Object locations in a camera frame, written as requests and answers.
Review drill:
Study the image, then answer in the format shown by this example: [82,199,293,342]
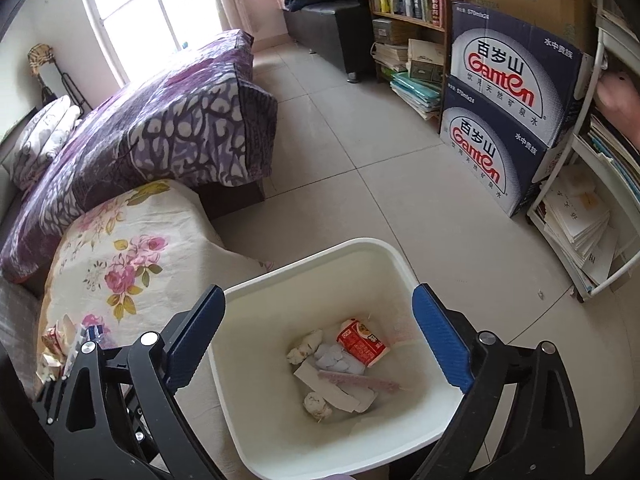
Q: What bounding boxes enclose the clear plastic water bottle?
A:
[72,324,117,352]

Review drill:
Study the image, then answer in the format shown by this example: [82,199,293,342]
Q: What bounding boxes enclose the white floral paper cup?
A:
[37,314,76,382]

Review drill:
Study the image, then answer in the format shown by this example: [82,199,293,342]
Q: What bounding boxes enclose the blue-white paper ball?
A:
[314,344,366,375]

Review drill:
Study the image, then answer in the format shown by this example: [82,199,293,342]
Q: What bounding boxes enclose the white tissue wad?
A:
[286,330,323,366]

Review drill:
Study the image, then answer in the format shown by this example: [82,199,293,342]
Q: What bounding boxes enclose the white plastic trash bin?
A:
[209,238,462,479]

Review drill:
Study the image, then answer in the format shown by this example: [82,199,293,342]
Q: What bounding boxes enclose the floral cream bed sheet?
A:
[34,179,274,480]

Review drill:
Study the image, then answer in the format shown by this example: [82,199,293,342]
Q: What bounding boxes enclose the grey checked cushion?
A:
[0,278,40,399]

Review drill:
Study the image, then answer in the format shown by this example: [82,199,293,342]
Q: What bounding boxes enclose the small white tissue ball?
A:
[303,391,333,422]

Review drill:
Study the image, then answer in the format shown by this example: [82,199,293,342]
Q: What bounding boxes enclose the white metal shelf rack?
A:
[526,0,639,302]

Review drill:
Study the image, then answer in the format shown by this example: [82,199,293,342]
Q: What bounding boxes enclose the lower Ganten cardboard box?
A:
[440,77,567,217]

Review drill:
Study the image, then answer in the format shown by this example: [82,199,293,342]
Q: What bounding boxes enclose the ganten cardboard box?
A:
[450,2,593,148]
[440,77,567,217]

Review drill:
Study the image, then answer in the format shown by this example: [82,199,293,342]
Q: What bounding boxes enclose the dark bed headboard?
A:
[0,107,38,219]

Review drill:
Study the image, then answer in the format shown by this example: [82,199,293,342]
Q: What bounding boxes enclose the purple patterned quilt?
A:
[1,29,278,283]

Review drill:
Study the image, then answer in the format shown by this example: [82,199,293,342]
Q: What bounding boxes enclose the folded patterned pillows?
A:
[3,96,80,192]

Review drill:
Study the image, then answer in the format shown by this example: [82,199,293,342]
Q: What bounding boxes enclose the upper Ganten cardboard box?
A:
[450,2,593,148]

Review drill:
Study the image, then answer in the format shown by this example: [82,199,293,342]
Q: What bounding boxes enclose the black coat rack stand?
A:
[27,44,92,116]

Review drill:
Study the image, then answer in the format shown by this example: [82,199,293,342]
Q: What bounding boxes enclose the wooden bookshelf with books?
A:
[369,0,451,122]

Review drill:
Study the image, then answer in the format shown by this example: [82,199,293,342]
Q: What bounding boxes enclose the dark storage bench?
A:
[283,1,374,82]

